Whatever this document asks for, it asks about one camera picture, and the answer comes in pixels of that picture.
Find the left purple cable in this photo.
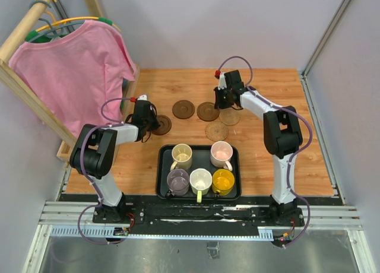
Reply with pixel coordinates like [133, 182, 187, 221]
[77, 97, 133, 246]

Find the black plastic tray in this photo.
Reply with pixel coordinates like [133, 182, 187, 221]
[156, 144, 242, 201]

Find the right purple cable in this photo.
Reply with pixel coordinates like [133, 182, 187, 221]
[218, 56, 312, 249]

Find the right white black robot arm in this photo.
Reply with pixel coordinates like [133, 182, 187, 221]
[214, 70, 305, 226]

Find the pink mug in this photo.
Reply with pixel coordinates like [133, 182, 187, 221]
[210, 141, 233, 172]

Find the purple cable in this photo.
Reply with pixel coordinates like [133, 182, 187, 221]
[77, 97, 133, 246]
[218, 56, 312, 249]

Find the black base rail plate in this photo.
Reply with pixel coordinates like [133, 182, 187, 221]
[43, 194, 308, 239]

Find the wooden clothes rack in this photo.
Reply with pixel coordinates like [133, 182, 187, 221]
[0, 0, 141, 164]

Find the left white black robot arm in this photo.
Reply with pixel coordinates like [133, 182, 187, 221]
[69, 95, 160, 223]

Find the yellow green hanger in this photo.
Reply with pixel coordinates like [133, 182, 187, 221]
[24, 0, 121, 42]

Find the white mug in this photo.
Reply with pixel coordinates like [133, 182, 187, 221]
[189, 168, 212, 203]

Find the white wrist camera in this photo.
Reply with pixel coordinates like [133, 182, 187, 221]
[215, 70, 227, 90]
[130, 94, 151, 104]

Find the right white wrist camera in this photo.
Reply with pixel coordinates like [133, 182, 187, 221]
[215, 70, 227, 90]

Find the woven rattan coaster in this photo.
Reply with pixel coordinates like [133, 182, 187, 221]
[205, 121, 229, 142]
[219, 109, 240, 126]

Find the pink t-shirt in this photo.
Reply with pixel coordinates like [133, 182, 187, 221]
[8, 20, 136, 137]

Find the brown wooden coaster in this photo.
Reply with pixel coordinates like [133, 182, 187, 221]
[197, 102, 220, 122]
[172, 100, 195, 119]
[152, 115, 172, 136]

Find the grey hanger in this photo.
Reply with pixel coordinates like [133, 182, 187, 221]
[39, 0, 84, 39]

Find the lilac mug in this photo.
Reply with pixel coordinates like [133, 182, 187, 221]
[165, 169, 189, 198]

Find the cream yellow mug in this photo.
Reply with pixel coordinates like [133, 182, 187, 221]
[170, 144, 192, 171]

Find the aluminium frame post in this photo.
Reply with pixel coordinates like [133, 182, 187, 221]
[301, 0, 362, 78]

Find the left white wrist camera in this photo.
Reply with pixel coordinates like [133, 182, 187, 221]
[130, 94, 151, 104]

